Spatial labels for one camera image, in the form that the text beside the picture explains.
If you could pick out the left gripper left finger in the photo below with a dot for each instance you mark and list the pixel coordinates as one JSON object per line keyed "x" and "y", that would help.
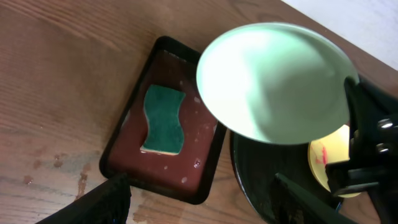
{"x": 108, "y": 203}

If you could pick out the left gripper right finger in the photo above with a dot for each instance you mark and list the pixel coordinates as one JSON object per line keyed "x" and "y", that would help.
{"x": 293, "y": 204}

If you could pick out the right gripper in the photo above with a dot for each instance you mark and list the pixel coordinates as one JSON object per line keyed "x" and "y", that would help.
{"x": 372, "y": 164}

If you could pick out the yellow plate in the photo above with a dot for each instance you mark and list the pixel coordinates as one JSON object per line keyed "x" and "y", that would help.
{"x": 329, "y": 149}

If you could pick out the green yellow sponge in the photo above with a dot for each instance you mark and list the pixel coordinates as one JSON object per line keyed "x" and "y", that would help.
{"x": 164, "y": 132}

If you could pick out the pale green plate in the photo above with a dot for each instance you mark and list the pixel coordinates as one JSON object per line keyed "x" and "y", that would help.
{"x": 276, "y": 82}

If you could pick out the black round tray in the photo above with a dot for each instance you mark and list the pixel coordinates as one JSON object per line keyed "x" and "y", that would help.
{"x": 256, "y": 163}

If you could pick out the black rectangular sponge tray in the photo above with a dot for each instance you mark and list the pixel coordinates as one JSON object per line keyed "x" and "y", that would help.
{"x": 187, "y": 176}

